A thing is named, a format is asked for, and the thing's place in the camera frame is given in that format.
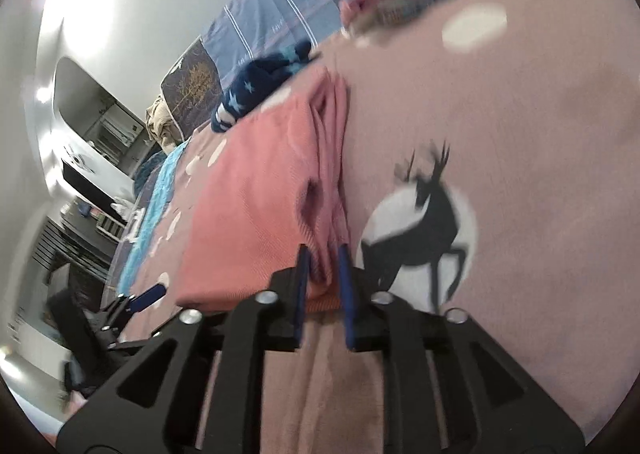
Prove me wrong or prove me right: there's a beige crumpled cloth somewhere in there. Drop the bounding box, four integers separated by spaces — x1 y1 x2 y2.
145 95 182 151

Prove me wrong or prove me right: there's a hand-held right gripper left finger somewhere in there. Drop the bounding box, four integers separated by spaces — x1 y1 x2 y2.
55 244 311 454

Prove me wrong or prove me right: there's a turquoise blanket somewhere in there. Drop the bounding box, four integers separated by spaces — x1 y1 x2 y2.
116 143 193 297

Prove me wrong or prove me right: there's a person's left forearm pink sleeve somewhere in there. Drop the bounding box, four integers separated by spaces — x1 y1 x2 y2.
59 384 98 427

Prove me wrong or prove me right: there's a dark tree print pillow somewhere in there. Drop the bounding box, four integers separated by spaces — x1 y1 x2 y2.
161 35 224 141

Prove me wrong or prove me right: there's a salmon pink garment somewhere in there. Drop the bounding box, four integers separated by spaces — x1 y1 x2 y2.
175 66 353 314

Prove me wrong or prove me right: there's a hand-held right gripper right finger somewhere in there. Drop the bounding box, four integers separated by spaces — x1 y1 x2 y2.
337 244 587 454

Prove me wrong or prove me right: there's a navy star print garment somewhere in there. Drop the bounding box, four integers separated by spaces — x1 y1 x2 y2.
210 40 315 133

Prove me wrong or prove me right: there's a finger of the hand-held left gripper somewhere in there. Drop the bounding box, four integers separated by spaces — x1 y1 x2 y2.
129 284 166 314

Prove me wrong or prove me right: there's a mauve polka dot blanket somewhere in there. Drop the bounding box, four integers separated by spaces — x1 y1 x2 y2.
117 0 632 454

